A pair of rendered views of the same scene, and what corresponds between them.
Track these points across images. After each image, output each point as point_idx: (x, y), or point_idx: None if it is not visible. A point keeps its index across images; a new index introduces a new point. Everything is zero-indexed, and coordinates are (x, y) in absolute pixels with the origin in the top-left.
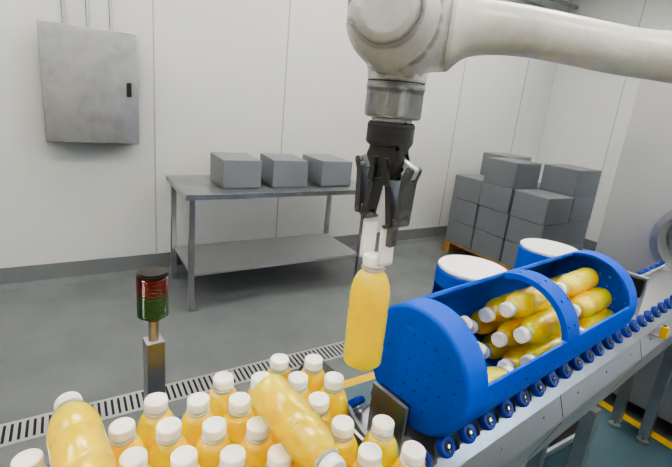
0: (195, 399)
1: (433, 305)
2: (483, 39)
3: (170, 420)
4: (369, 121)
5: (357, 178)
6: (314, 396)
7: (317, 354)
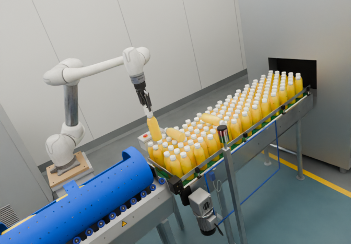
0: (200, 138)
1: (130, 150)
2: None
3: (203, 133)
4: (144, 81)
5: (149, 97)
6: (171, 146)
7: (171, 158)
